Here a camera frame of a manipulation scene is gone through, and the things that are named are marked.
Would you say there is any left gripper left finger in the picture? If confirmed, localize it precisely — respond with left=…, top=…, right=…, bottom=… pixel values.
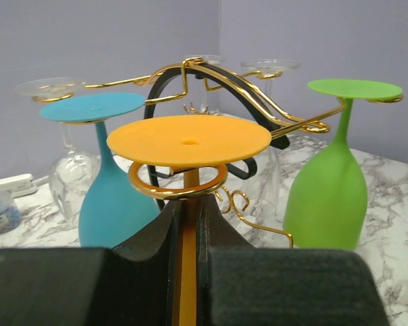
left=0, top=202, right=180, bottom=325

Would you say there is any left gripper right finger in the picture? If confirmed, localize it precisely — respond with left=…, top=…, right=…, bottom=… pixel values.
left=197, top=195, right=389, bottom=325

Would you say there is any blue plastic goblet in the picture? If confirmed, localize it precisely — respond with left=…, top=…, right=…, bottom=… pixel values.
left=40, top=92, right=159, bottom=249

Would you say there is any clear wine glass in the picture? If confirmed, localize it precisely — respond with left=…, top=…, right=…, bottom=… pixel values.
left=239, top=59, right=302, bottom=225
left=183, top=54, right=225, bottom=115
left=16, top=77, right=100, bottom=228

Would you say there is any green plastic goblet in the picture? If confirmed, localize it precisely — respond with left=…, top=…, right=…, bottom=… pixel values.
left=283, top=79, right=403, bottom=250

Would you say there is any orange plastic goblet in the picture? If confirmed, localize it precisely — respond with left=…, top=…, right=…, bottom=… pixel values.
left=107, top=115, right=271, bottom=325

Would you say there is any small blue cup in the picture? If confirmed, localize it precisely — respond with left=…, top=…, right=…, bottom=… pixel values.
left=0, top=191, right=21, bottom=234

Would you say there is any white eraser block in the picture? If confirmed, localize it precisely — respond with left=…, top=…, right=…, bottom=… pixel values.
left=0, top=173, right=48, bottom=198

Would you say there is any gold wire wine glass rack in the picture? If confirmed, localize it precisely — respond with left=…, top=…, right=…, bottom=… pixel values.
left=32, top=56, right=405, bottom=249

